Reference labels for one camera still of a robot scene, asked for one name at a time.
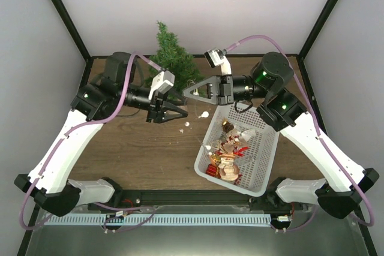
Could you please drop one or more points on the wooden snowman ornament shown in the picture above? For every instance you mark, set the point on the wooden snowman ornament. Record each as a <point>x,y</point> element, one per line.
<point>227,168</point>

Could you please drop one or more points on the red foil gift ornament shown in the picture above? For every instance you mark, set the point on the red foil gift ornament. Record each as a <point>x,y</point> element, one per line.
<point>212,170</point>

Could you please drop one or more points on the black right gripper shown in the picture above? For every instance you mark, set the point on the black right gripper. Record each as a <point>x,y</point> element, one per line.
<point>220,89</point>

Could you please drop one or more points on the light blue cable duct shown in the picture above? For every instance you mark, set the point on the light blue cable duct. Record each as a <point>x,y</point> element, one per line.
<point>242,220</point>

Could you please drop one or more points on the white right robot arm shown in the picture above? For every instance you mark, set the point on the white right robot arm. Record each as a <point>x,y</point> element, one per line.
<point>344,183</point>

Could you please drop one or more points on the small green christmas tree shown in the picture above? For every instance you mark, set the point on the small green christmas tree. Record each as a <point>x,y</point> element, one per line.
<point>175,58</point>

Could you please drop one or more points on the white perforated plastic basket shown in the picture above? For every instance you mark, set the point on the white perforated plastic basket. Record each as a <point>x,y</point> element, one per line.
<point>254,163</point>

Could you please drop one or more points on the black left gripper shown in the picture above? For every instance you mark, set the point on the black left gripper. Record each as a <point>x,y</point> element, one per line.
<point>159,98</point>

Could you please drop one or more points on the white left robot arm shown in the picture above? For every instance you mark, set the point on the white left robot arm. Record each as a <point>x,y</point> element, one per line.
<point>95,104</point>

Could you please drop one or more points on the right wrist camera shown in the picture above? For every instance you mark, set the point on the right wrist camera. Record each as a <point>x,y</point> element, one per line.
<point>217,58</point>

